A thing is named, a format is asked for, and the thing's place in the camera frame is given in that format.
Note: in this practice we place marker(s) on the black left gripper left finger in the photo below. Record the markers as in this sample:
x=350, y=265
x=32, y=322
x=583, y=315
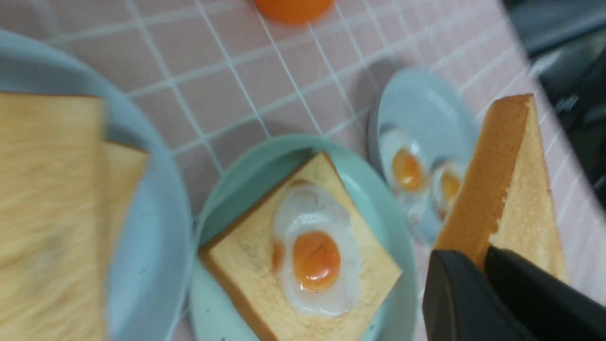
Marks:
x=459, y=304

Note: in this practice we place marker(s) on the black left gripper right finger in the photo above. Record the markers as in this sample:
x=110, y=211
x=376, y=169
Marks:
x=550, y=309

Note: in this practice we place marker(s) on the toast slice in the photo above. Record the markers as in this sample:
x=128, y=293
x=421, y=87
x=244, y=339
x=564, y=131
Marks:
x=505, y=199
x=240, y=259
x=126, y=167
x=51, y=218

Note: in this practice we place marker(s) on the fried egg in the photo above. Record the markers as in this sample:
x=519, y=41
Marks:
x=446, y=179
x=316, y=260
x=406, y=172

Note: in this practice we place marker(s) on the grey-blue egg plate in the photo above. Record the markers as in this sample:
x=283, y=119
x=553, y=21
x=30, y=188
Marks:
x=429, y=110

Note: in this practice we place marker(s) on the blue bread plate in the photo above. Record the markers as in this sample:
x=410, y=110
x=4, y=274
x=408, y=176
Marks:
x=151, y=265

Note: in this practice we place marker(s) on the pink checked tablecloth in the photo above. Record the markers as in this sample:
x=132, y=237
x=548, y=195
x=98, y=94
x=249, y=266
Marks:
x=211, y=74

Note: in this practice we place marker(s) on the orange fruit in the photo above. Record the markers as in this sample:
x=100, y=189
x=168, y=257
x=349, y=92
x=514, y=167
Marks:
x=293, y=12

